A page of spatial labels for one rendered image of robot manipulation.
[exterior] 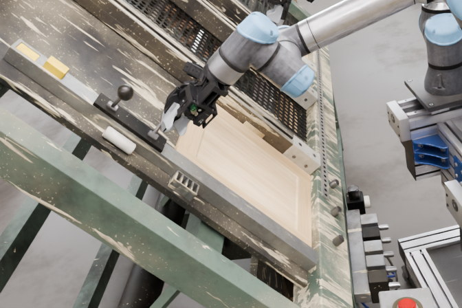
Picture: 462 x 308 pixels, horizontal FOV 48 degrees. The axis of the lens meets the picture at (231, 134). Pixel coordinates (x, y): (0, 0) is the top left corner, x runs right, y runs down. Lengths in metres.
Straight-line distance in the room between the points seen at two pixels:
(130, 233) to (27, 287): 2.33
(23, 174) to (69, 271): 2.26
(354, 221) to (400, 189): 1.31
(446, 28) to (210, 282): 1.08
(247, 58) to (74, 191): 0.44
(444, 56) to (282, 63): 0.84
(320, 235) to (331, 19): 0.66
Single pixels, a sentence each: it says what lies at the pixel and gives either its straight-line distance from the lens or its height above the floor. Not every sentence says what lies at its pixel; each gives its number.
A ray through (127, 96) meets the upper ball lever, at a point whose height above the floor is 1.52.
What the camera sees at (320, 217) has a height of 0.90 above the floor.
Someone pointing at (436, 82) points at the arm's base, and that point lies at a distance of 1.85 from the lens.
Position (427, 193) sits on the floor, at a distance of 3.08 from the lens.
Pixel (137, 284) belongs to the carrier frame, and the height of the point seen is 0.72.
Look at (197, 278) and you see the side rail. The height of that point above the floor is 1.15.
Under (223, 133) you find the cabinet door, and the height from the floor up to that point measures 1.18.
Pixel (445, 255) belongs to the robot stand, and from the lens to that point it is 2.45.
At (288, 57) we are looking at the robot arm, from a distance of 1.08.
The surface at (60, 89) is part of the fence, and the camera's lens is 1.29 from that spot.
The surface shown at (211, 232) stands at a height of 1.10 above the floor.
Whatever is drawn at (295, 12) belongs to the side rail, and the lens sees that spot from 3.07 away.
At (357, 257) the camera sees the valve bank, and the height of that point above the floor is 0.74.
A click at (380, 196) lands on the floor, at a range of 3.09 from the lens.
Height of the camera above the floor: 1.96
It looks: 30 degrees down
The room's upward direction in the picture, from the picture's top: 17 degrees counter-clockwise
